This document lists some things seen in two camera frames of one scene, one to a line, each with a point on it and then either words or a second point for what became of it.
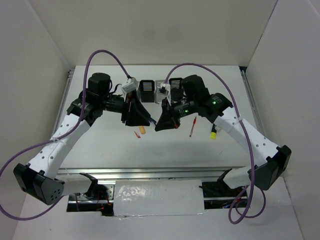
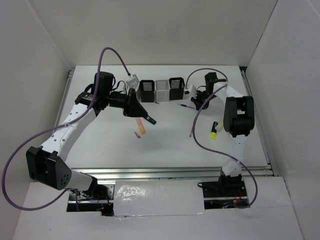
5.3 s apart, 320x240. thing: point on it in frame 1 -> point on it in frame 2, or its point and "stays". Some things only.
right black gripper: x=167 y=121 -> x=196 y=101
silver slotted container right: x=159 y=96 stays
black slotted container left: x=147 y=87 stays
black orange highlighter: x=150 y=119 stays
